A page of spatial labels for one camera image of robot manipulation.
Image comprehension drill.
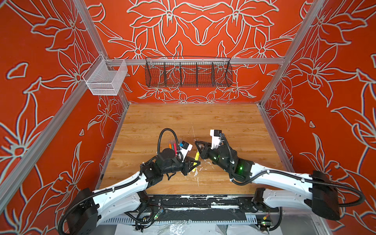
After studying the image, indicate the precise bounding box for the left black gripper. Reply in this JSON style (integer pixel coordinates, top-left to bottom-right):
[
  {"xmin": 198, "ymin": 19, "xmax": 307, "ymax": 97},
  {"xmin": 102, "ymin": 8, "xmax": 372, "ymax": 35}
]
[{"xmin": 162, "ymin": 155, "xmax": 200, "ymax": 175}]

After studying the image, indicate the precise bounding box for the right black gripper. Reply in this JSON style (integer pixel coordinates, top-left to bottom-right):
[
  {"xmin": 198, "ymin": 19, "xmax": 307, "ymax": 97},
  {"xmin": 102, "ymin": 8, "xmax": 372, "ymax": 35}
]
[{"xmin": 193, "ymin": 140, "xmax": 232, "ymax": 174}]

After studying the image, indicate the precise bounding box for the yellow pen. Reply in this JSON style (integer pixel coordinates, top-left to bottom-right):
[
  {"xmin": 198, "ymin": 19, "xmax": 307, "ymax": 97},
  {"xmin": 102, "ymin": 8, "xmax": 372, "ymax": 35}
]
[{"xmin": 193, "ymin": 151, "xmax": 200, "ymax": 172}]

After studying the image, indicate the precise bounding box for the pink pen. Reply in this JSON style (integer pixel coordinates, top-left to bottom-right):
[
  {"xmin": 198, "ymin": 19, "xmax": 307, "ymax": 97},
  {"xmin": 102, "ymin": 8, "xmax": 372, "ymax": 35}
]
[{"xmin": 173, "ymin": 143, "xmax": 178, "ymax": 155}]

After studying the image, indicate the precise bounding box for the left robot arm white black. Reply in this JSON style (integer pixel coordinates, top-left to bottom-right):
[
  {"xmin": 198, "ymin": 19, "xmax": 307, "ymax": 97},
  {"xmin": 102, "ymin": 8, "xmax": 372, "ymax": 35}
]
[{"xmin": 57, "ymin": 128, "xmax": 200, "ymax": 235}]

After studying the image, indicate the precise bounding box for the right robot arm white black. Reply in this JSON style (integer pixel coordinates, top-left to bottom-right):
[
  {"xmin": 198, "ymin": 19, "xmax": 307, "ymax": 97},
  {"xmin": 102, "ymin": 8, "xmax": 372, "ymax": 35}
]
[{"xmin": 195, "ymin": 133, "xmax": 365, "ymax": 221}]

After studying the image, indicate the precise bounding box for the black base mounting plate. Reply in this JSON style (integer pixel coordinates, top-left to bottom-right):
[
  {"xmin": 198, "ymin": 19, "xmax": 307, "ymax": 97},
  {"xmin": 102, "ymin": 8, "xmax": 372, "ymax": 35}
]
[{"xmin": 136, "ymin": 193, "xmax": 279, "ymax": 213}]

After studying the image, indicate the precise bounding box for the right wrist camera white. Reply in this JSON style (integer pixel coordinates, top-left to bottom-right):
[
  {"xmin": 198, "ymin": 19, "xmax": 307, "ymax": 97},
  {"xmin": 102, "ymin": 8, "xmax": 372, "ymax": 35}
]
[{"xmin": 210, "ymin": 129, "xmax": 222, "ymax": 149}]

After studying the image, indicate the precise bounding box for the white cable duct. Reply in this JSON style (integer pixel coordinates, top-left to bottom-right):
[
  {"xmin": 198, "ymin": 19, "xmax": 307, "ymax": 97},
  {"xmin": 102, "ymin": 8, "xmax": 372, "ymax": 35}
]
[{"xmin": 101, "ymin": 214, "xmax": 258, "ymax": 226}]

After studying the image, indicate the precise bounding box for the black wire basket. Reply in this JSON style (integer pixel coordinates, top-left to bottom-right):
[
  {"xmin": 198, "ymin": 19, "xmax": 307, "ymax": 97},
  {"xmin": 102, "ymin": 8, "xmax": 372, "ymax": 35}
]
[{"xmin": 145, "ymin": 56, "xmax": 234, "ymax": 88}]

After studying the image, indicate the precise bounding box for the white wire basket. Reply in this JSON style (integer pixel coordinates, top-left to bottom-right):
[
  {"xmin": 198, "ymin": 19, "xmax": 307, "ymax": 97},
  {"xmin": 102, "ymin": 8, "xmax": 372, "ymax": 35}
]
[{"xmin": 82, "ymin": 54, "xmax": 128, "ymax": 96}]

